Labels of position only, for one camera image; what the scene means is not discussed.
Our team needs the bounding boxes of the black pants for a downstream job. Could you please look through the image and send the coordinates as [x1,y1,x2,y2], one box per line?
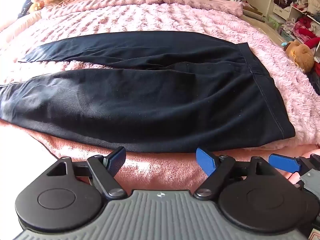
[1,31,296,153]

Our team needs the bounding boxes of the pink knitted blanket edge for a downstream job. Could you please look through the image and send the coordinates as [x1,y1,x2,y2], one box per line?
[41,0,243,18]

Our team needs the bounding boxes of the cream open wardrobe shelf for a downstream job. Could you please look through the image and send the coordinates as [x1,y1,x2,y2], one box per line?
[266,0,320,63]

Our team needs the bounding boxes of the small plush toy on bed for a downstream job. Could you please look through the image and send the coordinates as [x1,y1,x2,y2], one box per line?
[29,0,45,12]

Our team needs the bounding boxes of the brown teddy bear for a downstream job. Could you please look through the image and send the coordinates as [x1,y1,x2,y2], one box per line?
[284,40,315,74]

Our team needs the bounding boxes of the fluffy pink blanket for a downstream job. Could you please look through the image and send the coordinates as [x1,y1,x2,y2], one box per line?
[1,4,319,150]

